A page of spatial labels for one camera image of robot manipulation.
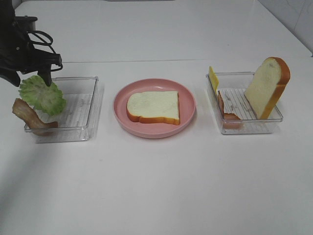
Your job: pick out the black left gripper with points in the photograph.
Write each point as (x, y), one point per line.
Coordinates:
(18, 52)

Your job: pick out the green lettuce leaf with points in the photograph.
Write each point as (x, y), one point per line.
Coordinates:
(48, 99)

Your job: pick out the brown bacon strip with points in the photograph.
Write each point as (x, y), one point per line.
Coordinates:
(22, 110)

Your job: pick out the toast bread slice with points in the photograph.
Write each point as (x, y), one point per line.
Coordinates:
(154, 107)
(267, 86)

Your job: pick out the yellow cheese slice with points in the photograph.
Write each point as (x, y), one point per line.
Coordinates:
(213, 79)

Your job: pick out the reddish bacon strip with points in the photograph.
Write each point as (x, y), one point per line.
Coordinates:
(230, 117)

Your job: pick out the left clear plastic tray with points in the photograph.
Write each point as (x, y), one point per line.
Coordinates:
(79, 119)

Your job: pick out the clear plastic tray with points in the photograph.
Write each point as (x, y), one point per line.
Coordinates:
(232, 86)
(79, 119)

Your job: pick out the pink round plate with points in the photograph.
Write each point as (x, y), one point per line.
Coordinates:
(187, 108)

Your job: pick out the right clear plastic tray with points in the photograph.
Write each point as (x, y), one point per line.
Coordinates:
(232, 86)

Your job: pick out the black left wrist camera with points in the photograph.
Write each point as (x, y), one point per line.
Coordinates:
(26, 23)

